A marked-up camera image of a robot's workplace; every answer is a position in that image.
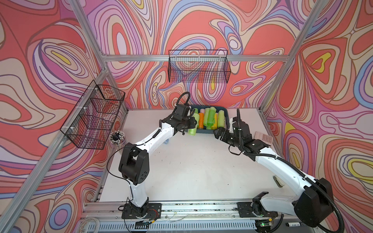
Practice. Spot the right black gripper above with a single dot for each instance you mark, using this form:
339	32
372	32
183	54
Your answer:
225	132

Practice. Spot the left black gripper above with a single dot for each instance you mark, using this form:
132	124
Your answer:
192	122

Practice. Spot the teal plastic storage box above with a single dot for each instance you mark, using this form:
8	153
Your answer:
226	122

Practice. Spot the light green roll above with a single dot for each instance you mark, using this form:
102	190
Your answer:
221	119

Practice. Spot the orange trash bag roll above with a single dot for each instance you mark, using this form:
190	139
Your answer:
201	121

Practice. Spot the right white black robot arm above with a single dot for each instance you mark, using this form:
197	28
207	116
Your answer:
312	201

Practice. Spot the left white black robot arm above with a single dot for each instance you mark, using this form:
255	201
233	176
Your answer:
135	159

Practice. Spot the pink calculator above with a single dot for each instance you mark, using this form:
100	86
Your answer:
263	137

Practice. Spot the clear cup of pencils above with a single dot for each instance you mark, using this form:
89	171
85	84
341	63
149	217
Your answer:
118	139

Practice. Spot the white grey computer mouse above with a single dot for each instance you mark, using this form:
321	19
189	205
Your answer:
278	182

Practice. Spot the black marker pen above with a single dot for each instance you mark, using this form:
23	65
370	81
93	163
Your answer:
293	224

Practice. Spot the back black wire basket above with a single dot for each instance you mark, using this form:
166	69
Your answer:
198	66

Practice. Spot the black wire basket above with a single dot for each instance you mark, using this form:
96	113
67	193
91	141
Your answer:
89	124
198	66

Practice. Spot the left black wire basket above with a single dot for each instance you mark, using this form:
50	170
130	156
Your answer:
89	124

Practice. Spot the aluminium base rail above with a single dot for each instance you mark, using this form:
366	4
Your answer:
201	216

